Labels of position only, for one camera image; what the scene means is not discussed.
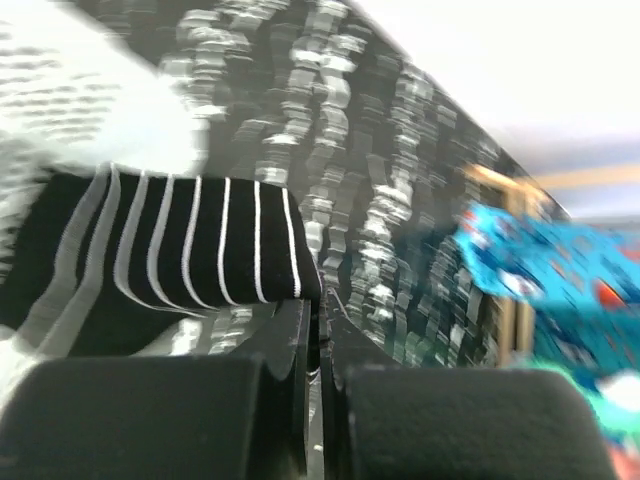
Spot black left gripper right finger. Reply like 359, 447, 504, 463
320, 299, 615, 479

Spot black striped sock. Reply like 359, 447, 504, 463
1, 167, 321, 357

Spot wooden drying rack frame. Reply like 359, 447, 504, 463
462, 162, 640, 371

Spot mint green sock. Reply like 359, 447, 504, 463
537, 362, 639, 479

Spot blue shark sock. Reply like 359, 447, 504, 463
452, 202, 640, 381

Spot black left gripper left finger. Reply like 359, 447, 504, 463
1, 301, 311, 479

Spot white plastic basket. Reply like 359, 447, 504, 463
1, 1, 205, 255

